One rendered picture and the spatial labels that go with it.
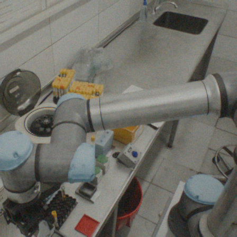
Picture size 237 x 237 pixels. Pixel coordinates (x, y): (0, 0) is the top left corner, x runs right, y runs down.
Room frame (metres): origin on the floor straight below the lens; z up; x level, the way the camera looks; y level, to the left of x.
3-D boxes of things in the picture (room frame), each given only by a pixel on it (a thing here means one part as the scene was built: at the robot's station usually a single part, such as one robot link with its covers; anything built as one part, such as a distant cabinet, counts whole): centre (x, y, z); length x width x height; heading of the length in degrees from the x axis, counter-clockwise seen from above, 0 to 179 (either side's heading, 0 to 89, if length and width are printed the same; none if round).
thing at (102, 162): (0.75, -0.06, 0.91); 0.05 x 0.04 x 0.07; 58
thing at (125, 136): (0.96, -0.19, 0.92); 0.13 x 0.13 x 0.10; 55
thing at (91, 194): (0.63, 0.00, 0.89); 0.09 x 0.05 x 0.04; 56
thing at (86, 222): (0.49, 0.01, 0.88); 0.07 x 0.07 x 0.01; 58
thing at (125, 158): (0.79, -0.17, 0.92); 0.13 x 0.07 x 0.08; 58
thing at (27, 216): (0.34, 0.15, 1.26); 0.09 x 0.08 x 0.12; 146
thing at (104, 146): (0.84, -0.07, 0.92); 0.10 x 0.07 x 0.10; 150
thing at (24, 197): (0.35, 0.14, 1.34); 0.08 x 0.08 x 0.05
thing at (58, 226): (0.53, 0.12, 0.93); 0.17 x 0.09 x 0.11; 148
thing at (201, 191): (0.46, -0.35, 1.08); 0.13 x 0.12 x 0.14; 178
